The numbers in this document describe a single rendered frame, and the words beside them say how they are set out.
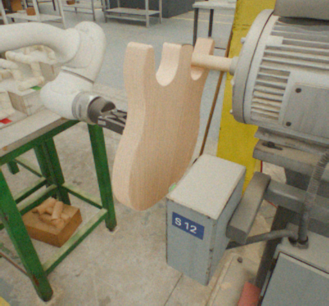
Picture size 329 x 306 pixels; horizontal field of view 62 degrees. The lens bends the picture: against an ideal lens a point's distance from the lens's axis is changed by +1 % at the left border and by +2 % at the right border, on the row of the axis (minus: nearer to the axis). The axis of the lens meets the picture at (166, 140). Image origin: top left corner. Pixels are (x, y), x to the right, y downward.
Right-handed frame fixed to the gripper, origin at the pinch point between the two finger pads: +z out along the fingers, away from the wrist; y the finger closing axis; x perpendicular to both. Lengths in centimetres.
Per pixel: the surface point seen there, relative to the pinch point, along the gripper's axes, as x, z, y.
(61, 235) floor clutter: -98, -74, -29
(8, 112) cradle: -14, -69, -3
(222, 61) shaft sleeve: 18.5, 10.3, -9.4
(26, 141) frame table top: -21, -54, 1
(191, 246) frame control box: -11.6, 20.7, 18.8
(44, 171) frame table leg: -75, -110, -46
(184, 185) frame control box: -1.4, 16.4, 16.5
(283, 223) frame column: -16.8, 34.3, -7.9
